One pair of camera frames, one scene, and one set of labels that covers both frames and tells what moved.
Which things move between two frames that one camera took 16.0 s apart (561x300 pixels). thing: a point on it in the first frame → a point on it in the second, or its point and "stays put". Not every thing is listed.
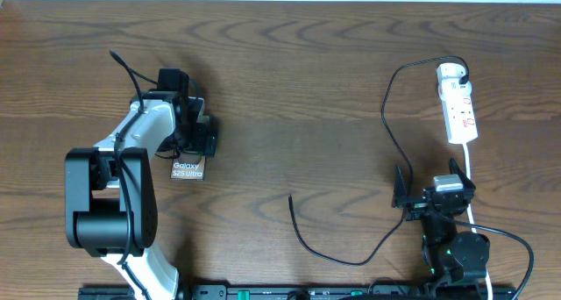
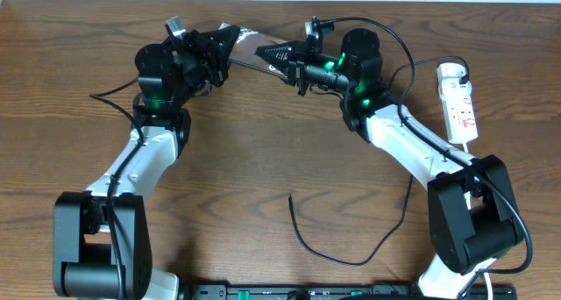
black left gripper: x=207 y=135 → x=209 y=59
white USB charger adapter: x=449 y=75 stays put
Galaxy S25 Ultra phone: x=188 y=167 → x=248 y=44
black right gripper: x=400 y=196 → x=296 y=60
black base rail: x=300 y=292 stays put
